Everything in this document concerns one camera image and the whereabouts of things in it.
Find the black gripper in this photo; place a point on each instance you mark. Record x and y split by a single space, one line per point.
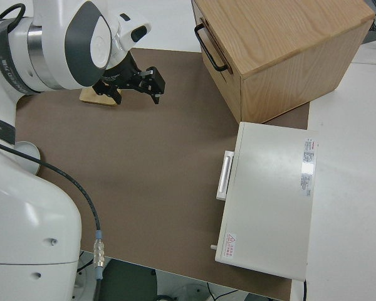
122 75

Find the gray plate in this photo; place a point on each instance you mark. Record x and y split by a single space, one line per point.
27 150

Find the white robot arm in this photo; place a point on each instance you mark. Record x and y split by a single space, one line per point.
34 219

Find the light wooden cutting board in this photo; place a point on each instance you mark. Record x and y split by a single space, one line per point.
90 98

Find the brown table mat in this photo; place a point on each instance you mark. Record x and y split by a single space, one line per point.
144 156

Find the wooden drawer cabinet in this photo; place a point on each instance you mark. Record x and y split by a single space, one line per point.
285 37

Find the white toaster oven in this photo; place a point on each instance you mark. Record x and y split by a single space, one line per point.
266 200

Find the red triangle warning sticker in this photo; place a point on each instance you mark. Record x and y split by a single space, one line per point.
231 245

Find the long printed spec label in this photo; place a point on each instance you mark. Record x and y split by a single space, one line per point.
308 166

